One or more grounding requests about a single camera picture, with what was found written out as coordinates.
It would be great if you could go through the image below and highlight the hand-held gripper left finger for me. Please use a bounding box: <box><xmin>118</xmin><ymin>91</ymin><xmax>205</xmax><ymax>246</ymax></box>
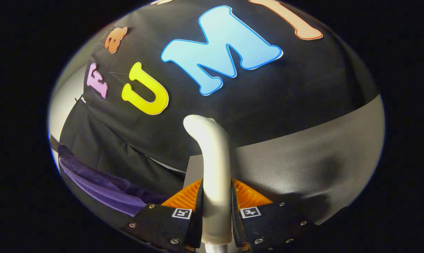
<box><xmin>121</xmin><ymin>179</ymin><xmax>204</xmax><ymax>253</ymax></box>

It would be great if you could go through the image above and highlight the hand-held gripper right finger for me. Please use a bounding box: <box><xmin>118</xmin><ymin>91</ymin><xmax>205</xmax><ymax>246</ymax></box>
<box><xmin>230</xmin><ymin>179</ymin><xmax>318</xmax><ymax>253</ymax></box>

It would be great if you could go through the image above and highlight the grey garment steamer hose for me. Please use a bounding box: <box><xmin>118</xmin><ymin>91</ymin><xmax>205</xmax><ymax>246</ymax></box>
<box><xmin>205</xmin><ymin>244</ymin><xmax>229</xmax><ymax>253</ymax></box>

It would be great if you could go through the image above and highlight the white garment steamer head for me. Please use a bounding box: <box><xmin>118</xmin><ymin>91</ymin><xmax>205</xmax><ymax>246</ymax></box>
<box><xmin>183</xmin><ymin>115</ymin><xmax>233</xmax><ymax>246</ymax></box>

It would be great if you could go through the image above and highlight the purple corduroy jacket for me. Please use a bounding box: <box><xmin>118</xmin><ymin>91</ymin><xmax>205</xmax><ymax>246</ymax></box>
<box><xmin>57</xmin><ymin>144</ymin><xmax>170</xmax><ymax>217</ymax></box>

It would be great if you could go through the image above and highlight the grey cabinet with dark top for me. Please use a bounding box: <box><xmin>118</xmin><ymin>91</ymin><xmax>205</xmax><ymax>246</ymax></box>
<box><xmin>183</xmin><ymin>94</ymin><xmax>385</xmax><ymax>225</ymax></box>

